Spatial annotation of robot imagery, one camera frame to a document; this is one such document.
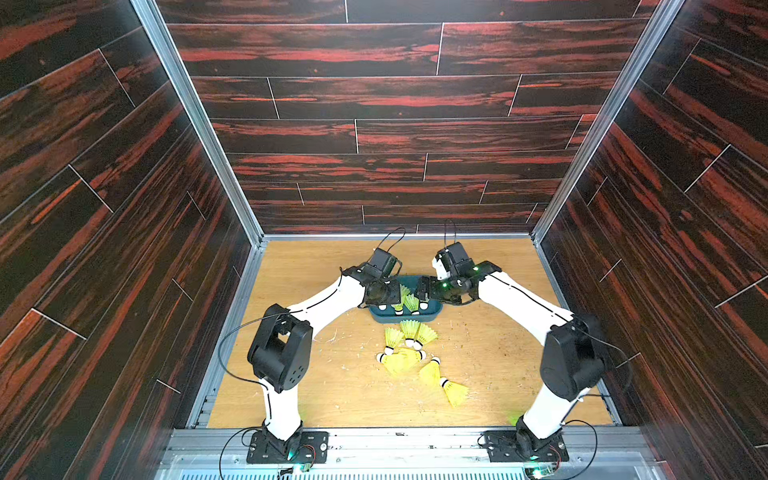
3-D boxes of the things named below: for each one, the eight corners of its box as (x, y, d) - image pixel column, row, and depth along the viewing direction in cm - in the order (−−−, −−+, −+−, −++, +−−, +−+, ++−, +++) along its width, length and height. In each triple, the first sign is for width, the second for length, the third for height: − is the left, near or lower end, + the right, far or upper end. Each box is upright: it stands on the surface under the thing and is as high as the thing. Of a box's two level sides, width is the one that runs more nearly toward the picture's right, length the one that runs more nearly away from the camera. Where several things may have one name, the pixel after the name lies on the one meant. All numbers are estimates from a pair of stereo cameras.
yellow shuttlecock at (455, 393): (434, 396, 84) (435, 393, 81) (440, 379, 87) (442, 375, 84) (462, 410, 82) (465, 407, 79) (467, 392, 85) (470, 388, 82)
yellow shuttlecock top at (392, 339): (377, 350, 92) (377, 343, 88) (388, 332, 96) (388, 325, 92) (391, 357, 90) (391, 350, 87) (401, 339, 94) (402, 331, 90)
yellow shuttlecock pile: (376, 377, 87) (376, 374, 85) (376, 352, 92) (376, 348, 90) (421, 377, 87) (422, 374, 84) (419, 352, 92) (419, 348, 90)
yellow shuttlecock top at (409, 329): (401, 346, 92) (401, 340, 89) (400, 325, 96) (400, 319, 93) (420, 346, 92) (422, 340, 89) (418, 325, 96) (420, 319, 93)
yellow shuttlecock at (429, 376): (418, 387, 85) (419, 384, 83) (416, 359, 90) (417, 356, 89) (442, 387, 85) (443, 384, 83) (438, 359, 90) (439, 356, 89)
